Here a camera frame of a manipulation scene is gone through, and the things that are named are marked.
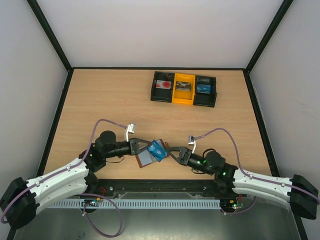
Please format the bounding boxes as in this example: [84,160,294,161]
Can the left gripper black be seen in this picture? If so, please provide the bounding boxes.
[104,137,152,159]

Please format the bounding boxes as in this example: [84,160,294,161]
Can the brown leather card holder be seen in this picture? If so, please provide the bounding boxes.
[135,139,169,168]

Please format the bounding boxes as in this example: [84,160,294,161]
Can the blue VIP card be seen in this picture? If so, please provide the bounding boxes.
[147,140,168,162]

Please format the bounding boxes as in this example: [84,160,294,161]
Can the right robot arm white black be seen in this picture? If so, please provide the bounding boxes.
[165,147,319,220]

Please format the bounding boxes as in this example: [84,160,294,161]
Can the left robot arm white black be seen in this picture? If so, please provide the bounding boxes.
[0,130,152,230]

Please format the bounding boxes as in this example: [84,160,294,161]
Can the red white card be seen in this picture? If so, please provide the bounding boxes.
[155,80,172,90]

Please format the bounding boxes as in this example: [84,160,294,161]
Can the blue card in bin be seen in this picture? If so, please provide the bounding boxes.
[196,84,211,94]

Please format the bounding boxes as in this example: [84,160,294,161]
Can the dark black card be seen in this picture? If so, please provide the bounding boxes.
[175,81,192,92]

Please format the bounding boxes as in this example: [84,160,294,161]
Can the yellow middle bin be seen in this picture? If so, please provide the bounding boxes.
[172,73,196,105]

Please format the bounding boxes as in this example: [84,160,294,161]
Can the right black bin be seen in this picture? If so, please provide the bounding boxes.
[193,75,217,108]

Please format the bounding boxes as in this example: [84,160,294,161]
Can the black bin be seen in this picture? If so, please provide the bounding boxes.
[193,75,217,108]
[150,71,175,103]

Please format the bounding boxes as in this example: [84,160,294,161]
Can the right controller board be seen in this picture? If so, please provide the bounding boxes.
[220,198,244,213]

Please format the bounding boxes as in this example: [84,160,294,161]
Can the controller board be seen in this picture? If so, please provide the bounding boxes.
[81,197,103,207]
[220,198,244,213]

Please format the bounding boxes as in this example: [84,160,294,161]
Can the left black bin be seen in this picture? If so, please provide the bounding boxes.
[150,71,175,103]

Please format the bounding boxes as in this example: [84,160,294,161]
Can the left controller board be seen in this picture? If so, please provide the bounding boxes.
[81,197,103,207]

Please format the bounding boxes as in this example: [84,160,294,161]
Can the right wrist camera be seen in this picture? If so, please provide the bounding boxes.
[188,135,197,154]

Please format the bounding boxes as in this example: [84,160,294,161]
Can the light blue slotted cable duct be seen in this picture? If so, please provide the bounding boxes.
[49,198,221,210]

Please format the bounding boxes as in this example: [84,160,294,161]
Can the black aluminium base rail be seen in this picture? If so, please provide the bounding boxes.
[24,177,292,198]

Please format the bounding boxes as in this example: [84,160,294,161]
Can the black cage frame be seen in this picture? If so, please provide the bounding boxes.
[6,0,308,240]

